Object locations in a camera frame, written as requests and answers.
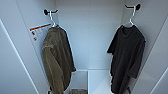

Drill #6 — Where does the black t-shirt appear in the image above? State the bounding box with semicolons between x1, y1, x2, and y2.
106;24;147;94

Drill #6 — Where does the white clothes hanger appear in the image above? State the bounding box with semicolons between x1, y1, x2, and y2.
46;10;61;30
120;6;139;29

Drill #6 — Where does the white wardrobe door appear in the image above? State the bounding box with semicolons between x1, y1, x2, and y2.
133;0;168;94
0;0;51;94

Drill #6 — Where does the white wardrobe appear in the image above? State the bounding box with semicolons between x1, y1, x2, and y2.
14;0;159;94

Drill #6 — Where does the olive green jacket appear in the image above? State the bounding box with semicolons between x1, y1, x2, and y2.
41;25;77;94

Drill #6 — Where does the white inner shelf box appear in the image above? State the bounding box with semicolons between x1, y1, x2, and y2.
86;68;115;94

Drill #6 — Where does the orange and white warning label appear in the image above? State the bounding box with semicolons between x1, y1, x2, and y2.
28;22;53;43

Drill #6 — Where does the small black wall peg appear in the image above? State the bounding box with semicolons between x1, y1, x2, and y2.
124;86;131;94

